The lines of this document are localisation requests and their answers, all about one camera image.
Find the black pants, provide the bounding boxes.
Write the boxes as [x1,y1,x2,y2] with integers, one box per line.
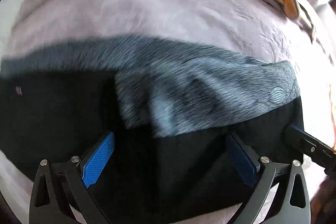
[0,70,305,223]

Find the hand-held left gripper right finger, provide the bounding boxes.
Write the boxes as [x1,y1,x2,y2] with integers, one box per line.
[226,132,311,224]

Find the blue-grey leaf-patterned cloth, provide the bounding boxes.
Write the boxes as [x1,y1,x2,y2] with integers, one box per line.
[0,34,301,138]

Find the lilac embossed bedspread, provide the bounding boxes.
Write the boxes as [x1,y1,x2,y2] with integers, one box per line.
[0,0,336,224]

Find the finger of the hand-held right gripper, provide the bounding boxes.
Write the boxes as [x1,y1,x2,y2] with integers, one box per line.
[285,125,336,175]

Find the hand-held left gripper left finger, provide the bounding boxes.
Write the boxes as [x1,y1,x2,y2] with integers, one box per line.
[29,132,116,224]

